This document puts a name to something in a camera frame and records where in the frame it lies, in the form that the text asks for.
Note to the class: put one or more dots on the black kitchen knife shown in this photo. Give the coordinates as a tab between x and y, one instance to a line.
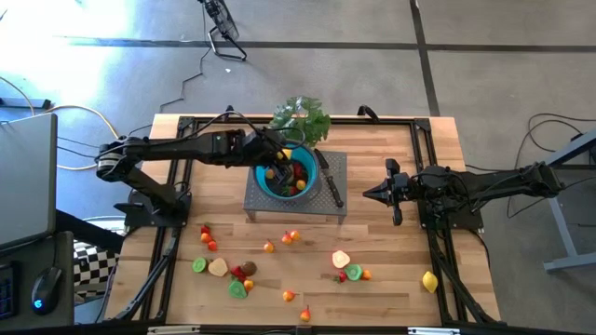
329	178

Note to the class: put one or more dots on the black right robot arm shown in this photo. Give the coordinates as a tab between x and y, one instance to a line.
503	183

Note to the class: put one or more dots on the blue collapsible colander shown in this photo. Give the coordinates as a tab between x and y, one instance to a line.
311	163

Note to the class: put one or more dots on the black white checkered board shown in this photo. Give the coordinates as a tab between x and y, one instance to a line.
93	270

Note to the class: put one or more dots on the silver aluminium extrusion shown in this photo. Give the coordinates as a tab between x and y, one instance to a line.
433	331
172	330

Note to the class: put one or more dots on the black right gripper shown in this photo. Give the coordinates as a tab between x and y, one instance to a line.
402	188

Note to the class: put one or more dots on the black computer mouse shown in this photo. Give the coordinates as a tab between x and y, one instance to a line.
46	288

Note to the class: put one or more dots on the green plant in white pot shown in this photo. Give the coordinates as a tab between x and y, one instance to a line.
300	121

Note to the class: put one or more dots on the red toy strawberry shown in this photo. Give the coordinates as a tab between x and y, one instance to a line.
298	169
236	271
205	229
342	277
285	191
293	190

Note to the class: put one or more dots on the small orange toy fruit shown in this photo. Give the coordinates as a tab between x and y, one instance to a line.
206	237
212	245
249	285
295	235
287	239
269	174
366	275

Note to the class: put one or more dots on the red toy apple half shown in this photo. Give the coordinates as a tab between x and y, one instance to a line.
340	259
218	268

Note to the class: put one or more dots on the brown toy kiwi half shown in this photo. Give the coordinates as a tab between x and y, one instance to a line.
249	268

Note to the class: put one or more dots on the black floor fan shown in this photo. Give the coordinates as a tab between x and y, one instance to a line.
226	23

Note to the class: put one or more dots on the grey metal stand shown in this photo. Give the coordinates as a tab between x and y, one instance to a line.
558	218

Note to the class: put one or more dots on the black table-level camera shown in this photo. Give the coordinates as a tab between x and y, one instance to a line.
304	330

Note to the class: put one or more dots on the black keyboard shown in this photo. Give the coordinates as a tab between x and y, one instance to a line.
7	290

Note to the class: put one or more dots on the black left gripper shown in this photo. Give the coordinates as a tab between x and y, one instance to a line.
265	149

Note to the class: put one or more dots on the dark desk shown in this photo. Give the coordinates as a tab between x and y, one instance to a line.
28	260

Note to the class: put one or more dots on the grey perforated metal shelf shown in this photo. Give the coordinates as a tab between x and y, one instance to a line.
279	207

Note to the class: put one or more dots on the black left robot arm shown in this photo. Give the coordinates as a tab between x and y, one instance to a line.
186	146

